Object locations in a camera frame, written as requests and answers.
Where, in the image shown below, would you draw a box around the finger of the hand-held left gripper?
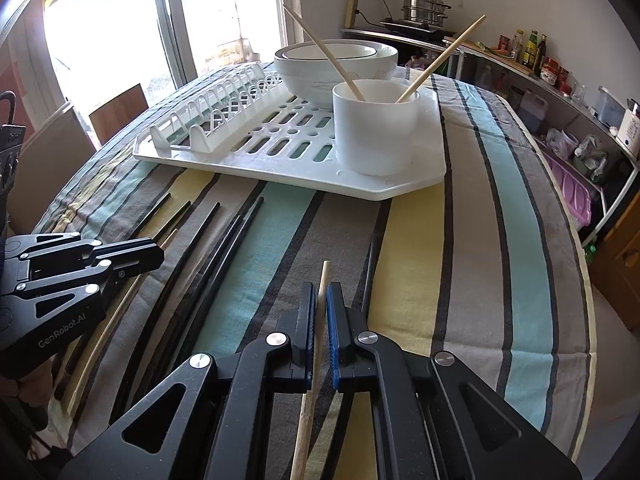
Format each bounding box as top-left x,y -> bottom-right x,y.
5,233 -> 165,281
15,259 -> 137,333

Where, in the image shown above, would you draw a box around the black chopstick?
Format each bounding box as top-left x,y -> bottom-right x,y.
115,196 -> 262,411
135,197 -> 265,401
107,202 -> 221,426
127,192 -> 172,241
145,201 -> 192,243

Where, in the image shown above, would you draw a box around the white bowl with dark rim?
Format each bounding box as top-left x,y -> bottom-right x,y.
280,42 -> 378,62

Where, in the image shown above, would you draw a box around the wooden chair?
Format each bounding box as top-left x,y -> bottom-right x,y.
5,102 -> 96,235
89,84 -> 150,146

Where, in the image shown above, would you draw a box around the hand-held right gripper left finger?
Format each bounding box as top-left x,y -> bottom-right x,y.
57,282 -> 318,480

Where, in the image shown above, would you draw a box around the black induction cooker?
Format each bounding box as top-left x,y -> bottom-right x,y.
379,17 -> 458,41

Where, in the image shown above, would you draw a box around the striped tablecloth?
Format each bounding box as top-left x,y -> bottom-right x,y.
30,62 -> 598,480

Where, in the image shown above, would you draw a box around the white cup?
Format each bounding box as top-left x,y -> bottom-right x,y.
332,79 -> 420,177

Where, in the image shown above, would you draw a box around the plastic bags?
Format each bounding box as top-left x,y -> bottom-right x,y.
547,127 -> 609,184

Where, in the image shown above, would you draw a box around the large white bowl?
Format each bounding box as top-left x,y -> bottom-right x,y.
274,40 -> 399,110

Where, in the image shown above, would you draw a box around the steel steamer pot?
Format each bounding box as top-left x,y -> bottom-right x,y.
400,0 -> 452,26

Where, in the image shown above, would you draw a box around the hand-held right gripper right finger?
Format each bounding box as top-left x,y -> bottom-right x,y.
326,282 -> 583,480

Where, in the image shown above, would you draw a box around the purple storage box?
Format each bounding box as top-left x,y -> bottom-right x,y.
542,152 -> 594,231

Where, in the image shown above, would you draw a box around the metal kitchen shelf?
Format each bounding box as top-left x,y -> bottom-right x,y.
457,35 -> 640,241

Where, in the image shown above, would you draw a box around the wooden cutting board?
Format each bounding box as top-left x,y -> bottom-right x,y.
457,37 -> 536,73

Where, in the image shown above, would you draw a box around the metal cooker stand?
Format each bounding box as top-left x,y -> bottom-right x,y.
340,26 -> 461,81

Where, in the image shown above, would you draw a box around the white plastic dish rack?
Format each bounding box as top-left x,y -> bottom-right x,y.
132,62 -> 447,202

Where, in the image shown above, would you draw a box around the blue plastic jug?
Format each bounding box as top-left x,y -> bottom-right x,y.
517,91 -> 549,134

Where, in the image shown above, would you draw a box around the translucent plastic container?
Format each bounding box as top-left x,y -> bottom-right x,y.
596,86 -> 627,129

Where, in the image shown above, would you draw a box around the wooden chopstick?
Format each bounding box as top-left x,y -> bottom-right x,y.
396,14 -> 487,104
282,5 -> 366,102
62,230 -> 178,413
291,260 -> 332,480

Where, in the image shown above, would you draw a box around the glass sliding door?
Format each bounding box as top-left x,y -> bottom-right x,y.
40,0 -> 301,111

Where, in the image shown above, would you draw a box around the thin dark grey chopstick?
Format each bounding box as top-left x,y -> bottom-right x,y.
361,232 -> 378,311

